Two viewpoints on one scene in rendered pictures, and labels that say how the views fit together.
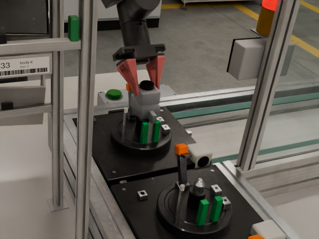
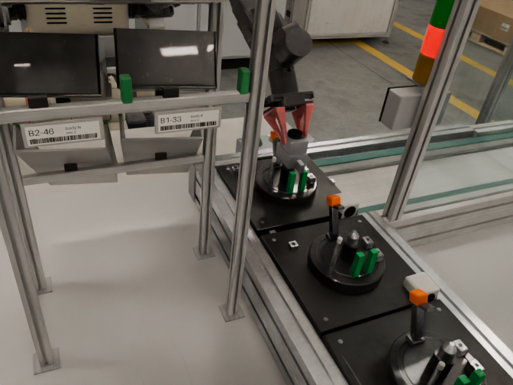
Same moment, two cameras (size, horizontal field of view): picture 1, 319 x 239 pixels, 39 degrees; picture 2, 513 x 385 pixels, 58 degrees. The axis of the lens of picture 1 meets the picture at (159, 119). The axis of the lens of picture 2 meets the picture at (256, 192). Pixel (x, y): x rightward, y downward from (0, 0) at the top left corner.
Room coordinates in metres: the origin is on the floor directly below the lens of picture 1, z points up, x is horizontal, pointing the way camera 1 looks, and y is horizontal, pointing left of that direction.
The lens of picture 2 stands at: (0.00, 0.08, 1.56)
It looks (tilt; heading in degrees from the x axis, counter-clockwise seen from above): 36 degrees down; 1
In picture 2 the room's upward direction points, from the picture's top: 7 degrees clockwise
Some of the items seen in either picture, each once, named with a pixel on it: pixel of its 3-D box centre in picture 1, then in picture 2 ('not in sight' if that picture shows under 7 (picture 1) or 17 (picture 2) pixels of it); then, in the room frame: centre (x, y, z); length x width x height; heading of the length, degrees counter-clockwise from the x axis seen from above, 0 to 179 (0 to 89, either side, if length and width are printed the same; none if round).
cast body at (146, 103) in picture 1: (147, 99); (295, 148); (0.85, 0.03, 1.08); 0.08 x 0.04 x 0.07; 29
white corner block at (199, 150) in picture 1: (198, 155); (344, 205); (0.82, -0.10, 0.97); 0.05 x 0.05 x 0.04; 29
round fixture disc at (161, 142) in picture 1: (140, 134); (285, 183); (0.86, 0.04, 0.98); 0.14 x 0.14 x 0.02
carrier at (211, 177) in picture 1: (197, 196); (350, 247); (0.64, -0.09, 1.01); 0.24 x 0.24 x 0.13; 29
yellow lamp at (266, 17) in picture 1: (271, 20); (429, 67); (0.85, -0.19, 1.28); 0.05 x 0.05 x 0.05
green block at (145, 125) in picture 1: (144, 133); (291, 182); (0.82, 0.03, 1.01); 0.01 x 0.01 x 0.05; 29
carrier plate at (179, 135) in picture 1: (140, 141); (284, 190); (0.86, 0.04, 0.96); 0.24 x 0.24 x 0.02; 29
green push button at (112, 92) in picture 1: (114, 95); not in sight; (1.06, 0.13, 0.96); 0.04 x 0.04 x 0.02
